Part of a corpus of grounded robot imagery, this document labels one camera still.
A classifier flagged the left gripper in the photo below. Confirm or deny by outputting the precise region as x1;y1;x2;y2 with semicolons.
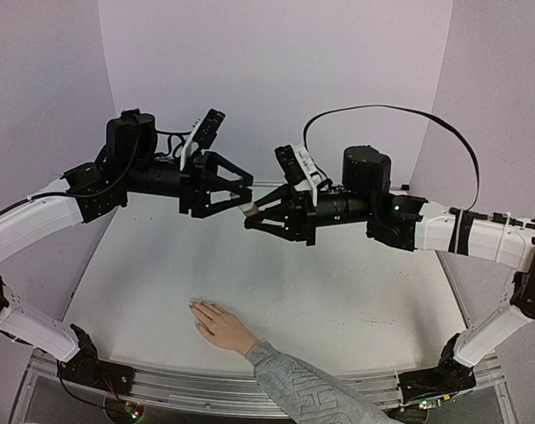
124;150;256;217

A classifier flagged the green nail polish bottle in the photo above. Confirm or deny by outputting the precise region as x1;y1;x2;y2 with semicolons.
244;207;260;217

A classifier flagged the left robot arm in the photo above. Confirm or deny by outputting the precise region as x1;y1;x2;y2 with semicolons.
0;109;253;386

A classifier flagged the grey sleeved forearm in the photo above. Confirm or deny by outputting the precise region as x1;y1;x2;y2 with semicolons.
245;342;395;423

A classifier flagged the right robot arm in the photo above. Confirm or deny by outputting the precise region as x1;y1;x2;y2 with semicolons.
241;146;535;368

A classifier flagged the person's hand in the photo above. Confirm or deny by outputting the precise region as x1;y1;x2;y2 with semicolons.
189;301;260;356

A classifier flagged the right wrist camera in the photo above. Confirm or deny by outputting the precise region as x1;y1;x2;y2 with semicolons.
275;145;329;208

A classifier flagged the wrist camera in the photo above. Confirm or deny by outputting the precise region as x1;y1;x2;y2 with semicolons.
275;145;329;208
179;109;226;170

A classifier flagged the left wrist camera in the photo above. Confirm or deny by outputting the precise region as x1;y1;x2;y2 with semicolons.
179;109;226;170

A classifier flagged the right camera cable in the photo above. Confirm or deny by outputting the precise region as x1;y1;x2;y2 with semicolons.
302;104;481;211

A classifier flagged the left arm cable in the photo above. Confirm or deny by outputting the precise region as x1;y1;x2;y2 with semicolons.
0;114;193;224

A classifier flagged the aluminium front rail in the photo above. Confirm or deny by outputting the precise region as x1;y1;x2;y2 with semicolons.
11;351;517;423

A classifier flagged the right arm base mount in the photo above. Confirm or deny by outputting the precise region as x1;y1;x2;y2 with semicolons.
398;358;476;405

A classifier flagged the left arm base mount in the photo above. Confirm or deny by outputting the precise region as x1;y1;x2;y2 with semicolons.
57;347;135;396

